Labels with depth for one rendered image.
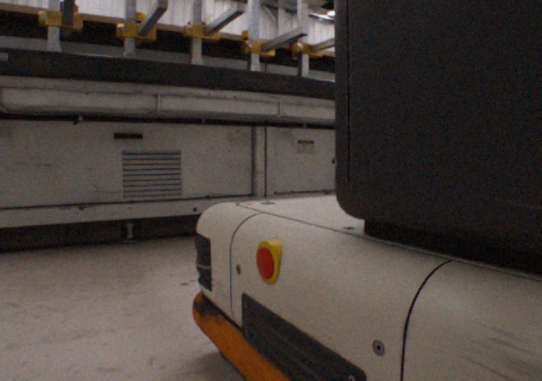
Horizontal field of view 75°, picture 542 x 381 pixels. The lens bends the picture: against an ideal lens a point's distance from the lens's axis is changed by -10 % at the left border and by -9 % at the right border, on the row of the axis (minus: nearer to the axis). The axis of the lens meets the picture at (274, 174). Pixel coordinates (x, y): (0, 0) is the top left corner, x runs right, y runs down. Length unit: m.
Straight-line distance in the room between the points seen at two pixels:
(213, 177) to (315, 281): 1.42
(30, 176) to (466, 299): 1.53
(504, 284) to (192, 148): 1.55
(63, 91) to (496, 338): 1.35
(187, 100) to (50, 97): 0.48
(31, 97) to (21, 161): 0.31
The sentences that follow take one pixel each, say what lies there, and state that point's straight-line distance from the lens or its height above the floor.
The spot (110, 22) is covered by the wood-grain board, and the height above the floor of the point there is 0.88.
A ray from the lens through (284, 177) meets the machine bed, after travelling 1.94.
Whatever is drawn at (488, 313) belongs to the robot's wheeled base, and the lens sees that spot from 0.27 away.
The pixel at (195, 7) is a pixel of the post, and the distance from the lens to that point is 1.57.
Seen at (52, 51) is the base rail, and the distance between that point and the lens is 1.41.
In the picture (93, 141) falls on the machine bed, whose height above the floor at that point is 0.42.
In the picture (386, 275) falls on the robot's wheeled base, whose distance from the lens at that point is 0.32.
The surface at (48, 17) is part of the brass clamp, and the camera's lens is 1.44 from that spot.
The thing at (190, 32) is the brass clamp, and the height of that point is 0.82.
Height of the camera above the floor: 0.36
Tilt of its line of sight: 3 degrees down
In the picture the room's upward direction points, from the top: straight up
